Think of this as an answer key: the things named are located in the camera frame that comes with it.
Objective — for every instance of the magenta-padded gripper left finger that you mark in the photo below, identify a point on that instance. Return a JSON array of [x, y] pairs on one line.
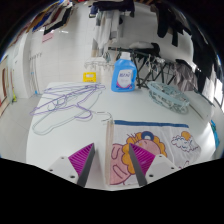
[[63, 166]]

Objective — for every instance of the yellow floor sign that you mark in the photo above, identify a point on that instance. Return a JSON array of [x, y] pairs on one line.
[[89, 77]]

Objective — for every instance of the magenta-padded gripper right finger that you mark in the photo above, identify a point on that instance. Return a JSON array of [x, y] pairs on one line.
[[160, 165]]

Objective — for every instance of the grey garment on rack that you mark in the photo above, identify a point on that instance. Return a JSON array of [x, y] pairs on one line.
[[185, 75]]

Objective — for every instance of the black folding drying rack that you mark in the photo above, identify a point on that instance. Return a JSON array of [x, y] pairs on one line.
[[143, 65]]

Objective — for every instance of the white clip sock hanger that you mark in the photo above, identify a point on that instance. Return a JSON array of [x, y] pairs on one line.
[[96, 63]]

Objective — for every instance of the blue detergent bottle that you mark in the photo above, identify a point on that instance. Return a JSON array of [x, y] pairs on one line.
[[124, 76]]

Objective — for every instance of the cartoon print white towel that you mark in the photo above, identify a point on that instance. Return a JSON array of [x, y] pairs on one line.
[[150, 133]]

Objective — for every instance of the hanging clothes row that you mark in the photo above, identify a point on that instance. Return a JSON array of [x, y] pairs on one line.
[[110, 20]]

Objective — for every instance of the white garment on rack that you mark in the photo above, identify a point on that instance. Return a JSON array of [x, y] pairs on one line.
[[141, 46]]

